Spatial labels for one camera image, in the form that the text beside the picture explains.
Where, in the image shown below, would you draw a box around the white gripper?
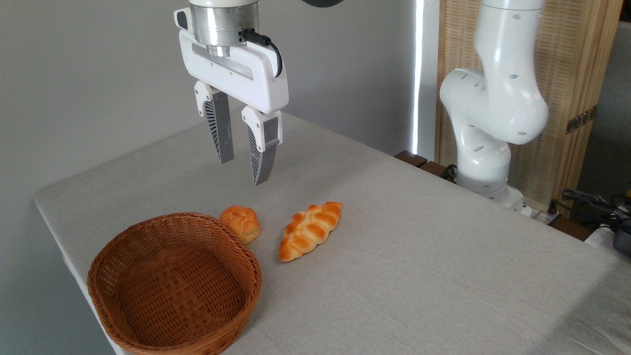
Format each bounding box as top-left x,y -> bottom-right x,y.
174,7 -> 289,186

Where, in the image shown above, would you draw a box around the round bread roll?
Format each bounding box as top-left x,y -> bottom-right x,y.
219,206 -> 260,245

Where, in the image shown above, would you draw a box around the braided bread loaf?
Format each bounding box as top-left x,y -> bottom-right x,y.
278,201 -> 343,262

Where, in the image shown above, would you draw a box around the brown wicker basket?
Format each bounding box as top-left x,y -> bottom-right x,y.
87,212 -> 263,355

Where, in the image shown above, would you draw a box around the dark brown wooden furniture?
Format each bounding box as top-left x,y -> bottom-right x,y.
394,150 -> 457,184

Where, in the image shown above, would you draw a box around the grey tablecloth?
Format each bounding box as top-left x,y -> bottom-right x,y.
34,111 -> 631,355

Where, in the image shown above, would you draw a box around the white power strip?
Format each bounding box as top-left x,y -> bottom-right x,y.
513,197 -> 562,225

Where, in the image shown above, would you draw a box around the bamboo folding screen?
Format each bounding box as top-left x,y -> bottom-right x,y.
435,0 -> 624,213

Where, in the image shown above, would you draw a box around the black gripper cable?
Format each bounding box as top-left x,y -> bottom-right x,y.
240,29 -> 283,78

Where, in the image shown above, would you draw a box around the black cable bundle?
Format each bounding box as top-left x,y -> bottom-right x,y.
549,189 -> 631,233

